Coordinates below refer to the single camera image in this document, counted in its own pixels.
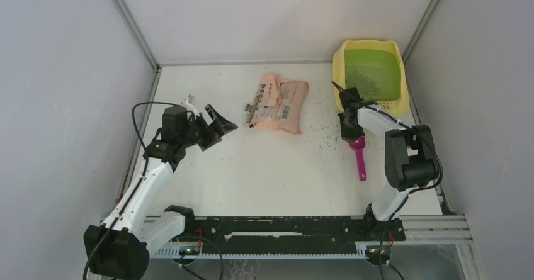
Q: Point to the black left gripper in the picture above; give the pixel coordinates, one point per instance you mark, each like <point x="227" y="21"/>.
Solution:
<point x="220" y="124"/>

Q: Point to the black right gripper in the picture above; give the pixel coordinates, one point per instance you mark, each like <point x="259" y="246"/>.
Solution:
<point x="349" y="136"/>

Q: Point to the magenta plastic scoop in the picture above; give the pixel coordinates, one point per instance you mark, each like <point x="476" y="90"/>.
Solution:
<point x="359" y="157"/>

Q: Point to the pink cat litter bag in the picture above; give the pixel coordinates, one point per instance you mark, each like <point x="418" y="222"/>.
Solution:
<point x="277" y="104"/>

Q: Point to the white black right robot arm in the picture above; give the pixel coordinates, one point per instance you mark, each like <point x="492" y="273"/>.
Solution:
<point x="411" y="163"/>

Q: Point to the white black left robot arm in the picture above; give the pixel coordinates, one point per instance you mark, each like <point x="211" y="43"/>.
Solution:
<point x="121" y="246"/>

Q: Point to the green litter pellets pile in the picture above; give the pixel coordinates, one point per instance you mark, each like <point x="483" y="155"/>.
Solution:
<point x="372" y="83"/>

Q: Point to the yellow green litter box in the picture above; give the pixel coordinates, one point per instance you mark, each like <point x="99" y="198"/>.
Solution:
<point x="378" y="53"/>

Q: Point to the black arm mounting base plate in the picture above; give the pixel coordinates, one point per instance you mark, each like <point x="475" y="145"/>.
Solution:
<point x="287" y="235"/>

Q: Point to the aluminium front frame rail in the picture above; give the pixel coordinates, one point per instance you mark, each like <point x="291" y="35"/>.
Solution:
<point x="419" y="230"/>

